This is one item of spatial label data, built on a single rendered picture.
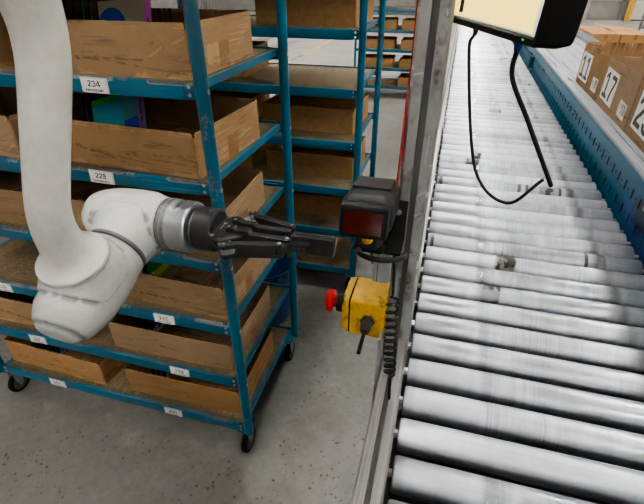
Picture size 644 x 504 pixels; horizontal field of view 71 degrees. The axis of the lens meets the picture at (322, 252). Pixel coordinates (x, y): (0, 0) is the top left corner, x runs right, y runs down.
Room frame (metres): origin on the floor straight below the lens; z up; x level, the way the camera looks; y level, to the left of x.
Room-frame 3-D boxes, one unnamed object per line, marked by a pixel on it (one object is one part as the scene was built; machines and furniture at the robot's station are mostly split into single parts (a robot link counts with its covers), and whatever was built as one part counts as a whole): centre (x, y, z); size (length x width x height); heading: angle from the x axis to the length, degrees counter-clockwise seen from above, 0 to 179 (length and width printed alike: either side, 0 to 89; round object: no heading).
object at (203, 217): (0.66, 0.17, 0.95); 0.09 x 0.08 x 0.08; 74
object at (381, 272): (0.59, -0.10, 0.95); 0.07 x 0.03 x 0.07; 165
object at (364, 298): (0.56, -0.06, 0.84); 0.15 x 0.09 x 0.07; 165
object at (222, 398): (1.11, 0.41, 0.19); 0.40 x 0.30 x 0.10; 76
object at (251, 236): (0.63, 0.10, 0.95); 0.11 x 0.01 x 0.04; 73
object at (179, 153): (1.10, 0.40, 0.99); 0.40 x 0.30 x 0.10; 71
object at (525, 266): (0.86, -0.49, 0.72); 0.52 x 0.05 x 0.05; 75
